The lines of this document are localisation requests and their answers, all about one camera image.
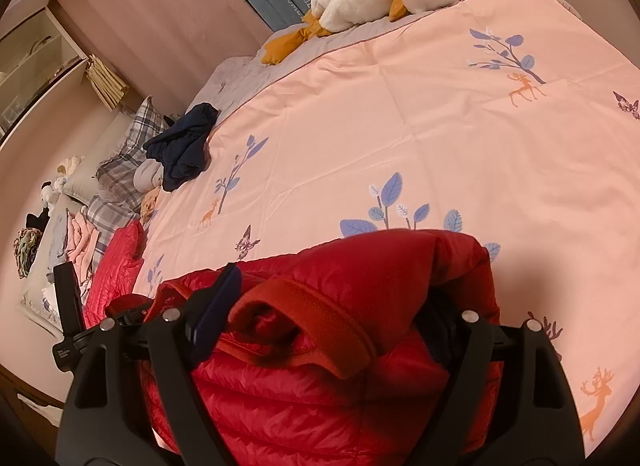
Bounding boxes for white wall shelf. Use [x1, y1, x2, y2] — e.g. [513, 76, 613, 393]
[1, 0, 88, 142]

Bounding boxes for red puffer jacket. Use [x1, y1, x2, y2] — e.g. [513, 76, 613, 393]
[82, 220, 145, 327]
[104, 227, 504, 466]

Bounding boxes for pink deer print duvet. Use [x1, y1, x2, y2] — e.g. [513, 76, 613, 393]
[134, 0, 639, 451]

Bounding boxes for pink clothes pile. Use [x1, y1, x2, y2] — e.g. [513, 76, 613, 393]
[47, 209, 100, 288]

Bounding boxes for small plush toys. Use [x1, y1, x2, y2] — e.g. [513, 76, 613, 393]
[13, 156, 84, 279]

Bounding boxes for plaid pillow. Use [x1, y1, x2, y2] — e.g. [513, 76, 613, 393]
[86, 96, 168, 272]

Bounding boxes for folded red puffer jacket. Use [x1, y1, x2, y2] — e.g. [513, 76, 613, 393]
[82, 220, 145, 327]

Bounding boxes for dark navy garment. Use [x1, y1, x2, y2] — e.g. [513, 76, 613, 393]
[143, 103, 219, 193]

